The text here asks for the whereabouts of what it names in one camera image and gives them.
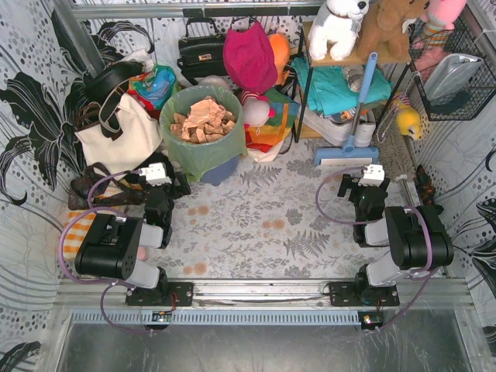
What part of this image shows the black leather handbag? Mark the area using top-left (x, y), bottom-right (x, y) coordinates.
top-left (177, 18), bottom-right (228, 86)

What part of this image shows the white plush bear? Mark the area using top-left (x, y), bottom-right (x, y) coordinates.
top-left (198, 75), bottom-right (230, 90)

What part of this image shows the purple cable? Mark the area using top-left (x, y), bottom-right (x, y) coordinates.
top-left (58, 168), bottom-right (164, 335)
top-left (315, 167), bottom-right (443, 332)

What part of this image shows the magenta fabric bag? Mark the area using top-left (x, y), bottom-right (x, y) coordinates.
top-left (223, 21), bottom-right (277, 94)

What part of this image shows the yellow plush toy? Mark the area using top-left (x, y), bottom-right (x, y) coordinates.
top-left (392, 94), bottom-right (422, 140)

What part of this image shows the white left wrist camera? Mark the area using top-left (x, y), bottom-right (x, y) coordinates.
top-left (139, 163), bottom-right (172, 187)

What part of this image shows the orange plush toy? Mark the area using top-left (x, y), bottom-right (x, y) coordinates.
top-left (268, 33), bottom-right (290, 85)

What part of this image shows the black round hat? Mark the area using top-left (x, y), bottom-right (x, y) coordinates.
top-left (84, 61), bottom-right (143, 103)

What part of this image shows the silver foil bag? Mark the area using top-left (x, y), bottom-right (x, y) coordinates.
top-left (424, 53), bottom-right (484, 101)

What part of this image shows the brown teddy bear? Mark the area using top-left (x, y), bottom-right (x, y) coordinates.
top-left (356, 0), bottom-right (430, 60)

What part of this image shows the white pink plush doll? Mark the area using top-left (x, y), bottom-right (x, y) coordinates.
top-left (239, 90), bottom-right (276, 128)

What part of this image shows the white plush dog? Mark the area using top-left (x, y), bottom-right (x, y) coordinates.
top-left (308, 0), bottom-right (369, 61)

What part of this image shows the colourful cartoon fabric bag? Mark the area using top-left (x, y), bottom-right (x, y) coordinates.
top-left (127, 64), bottom-right (181, 112)

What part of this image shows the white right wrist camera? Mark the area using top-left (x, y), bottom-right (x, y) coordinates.
top-left (358, 164), bottom-right (385, 187)

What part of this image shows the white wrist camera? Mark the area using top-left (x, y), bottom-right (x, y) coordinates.
top-left (139, 163), bottom-right (172, 187)
top-left (358, 164), bottom-right (385, 187)

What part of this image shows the pink plush toy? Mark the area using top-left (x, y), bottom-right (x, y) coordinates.
top-left (420, 0), bottom-right (467, 43)

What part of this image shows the cream canvas tote bag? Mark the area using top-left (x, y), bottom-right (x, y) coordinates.
top-left (76, 94), bottom-right (162, 174)

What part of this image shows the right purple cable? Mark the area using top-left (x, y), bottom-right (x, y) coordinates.
top-left (315, 167), bottom-right (443, 332)

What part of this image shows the dark patterned bag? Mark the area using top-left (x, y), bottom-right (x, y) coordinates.
top-left (68, 163), bottom-right (150, 210)

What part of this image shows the pink glasses case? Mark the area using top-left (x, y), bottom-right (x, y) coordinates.
top-left (136, 246), bottom-right (149, 260)

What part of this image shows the crumpled printed waste paper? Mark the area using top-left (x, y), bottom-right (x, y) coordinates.
top-left (170, 96), bottom-right (236, 144)

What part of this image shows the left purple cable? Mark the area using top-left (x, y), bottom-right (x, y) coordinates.
top-left (58, 168), bottom-right (164, 335)

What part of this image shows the blue floor mop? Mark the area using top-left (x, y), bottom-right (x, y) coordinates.
top-left (314, 52), bottom-right (379, 167)

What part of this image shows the blue plastic trash bin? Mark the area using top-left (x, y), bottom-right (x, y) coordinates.
top-left (201, 155), bottom-right (239, 186)

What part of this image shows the black wire basket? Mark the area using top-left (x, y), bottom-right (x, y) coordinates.
top-left (409, 19), bottom-right (495, 121)

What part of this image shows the orange white checked cloth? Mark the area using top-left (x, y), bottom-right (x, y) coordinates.
top-left (57, 207), bottom-right (125, 260)

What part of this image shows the teal folded cloth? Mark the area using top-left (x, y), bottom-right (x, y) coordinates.
top-left (307, 67), bottom-right (392, 115)

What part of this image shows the green plastic trash bag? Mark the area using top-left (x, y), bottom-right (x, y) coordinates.
top-left (159, 85), bottom-right (246, 181)

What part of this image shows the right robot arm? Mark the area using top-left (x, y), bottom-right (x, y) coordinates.
top-left (329, 174), bottom-right (454, 308)

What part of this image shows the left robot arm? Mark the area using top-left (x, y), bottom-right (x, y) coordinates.
top-left (74, 173), bottom-right (194, 308)

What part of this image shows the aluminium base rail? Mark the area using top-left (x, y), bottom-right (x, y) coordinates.
top-left (54, 277), bottom-right (475, 310)

